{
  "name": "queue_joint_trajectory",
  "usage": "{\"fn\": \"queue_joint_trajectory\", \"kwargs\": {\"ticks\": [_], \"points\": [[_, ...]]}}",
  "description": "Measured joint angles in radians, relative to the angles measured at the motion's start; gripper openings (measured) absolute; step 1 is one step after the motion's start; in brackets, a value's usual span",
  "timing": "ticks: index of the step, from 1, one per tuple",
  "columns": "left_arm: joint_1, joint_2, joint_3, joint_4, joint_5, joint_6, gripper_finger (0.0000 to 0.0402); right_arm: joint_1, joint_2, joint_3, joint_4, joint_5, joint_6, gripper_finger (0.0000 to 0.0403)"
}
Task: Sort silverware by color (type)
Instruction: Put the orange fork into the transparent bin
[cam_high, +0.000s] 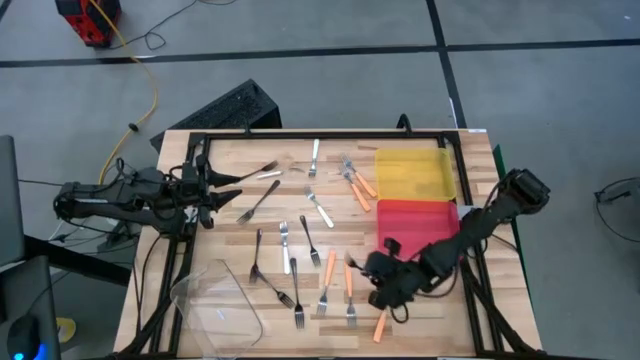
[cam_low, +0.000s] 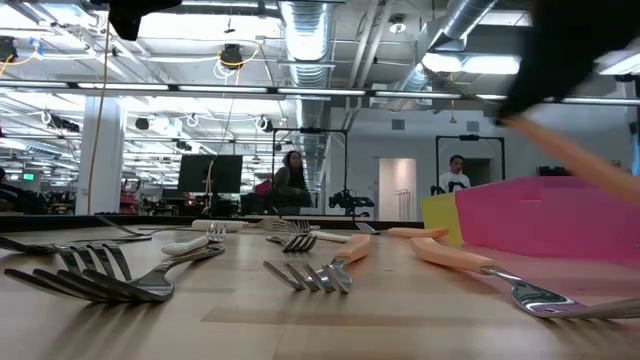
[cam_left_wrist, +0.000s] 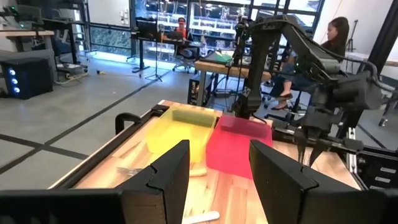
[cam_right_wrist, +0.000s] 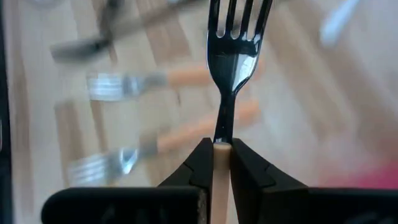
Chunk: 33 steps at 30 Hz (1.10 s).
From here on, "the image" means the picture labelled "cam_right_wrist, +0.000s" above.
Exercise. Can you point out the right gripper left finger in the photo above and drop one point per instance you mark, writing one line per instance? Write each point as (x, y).
(140, 205)

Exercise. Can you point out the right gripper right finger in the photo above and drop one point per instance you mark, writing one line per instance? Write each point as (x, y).
(295, 205)

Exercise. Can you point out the dark metal fork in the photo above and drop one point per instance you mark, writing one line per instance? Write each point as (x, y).
(77, 48)

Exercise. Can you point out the red translucent plastic bin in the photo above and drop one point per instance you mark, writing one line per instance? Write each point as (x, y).
(373, 179)

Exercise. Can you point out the black aluminium table frame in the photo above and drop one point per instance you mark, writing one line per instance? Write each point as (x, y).
(4, 124)

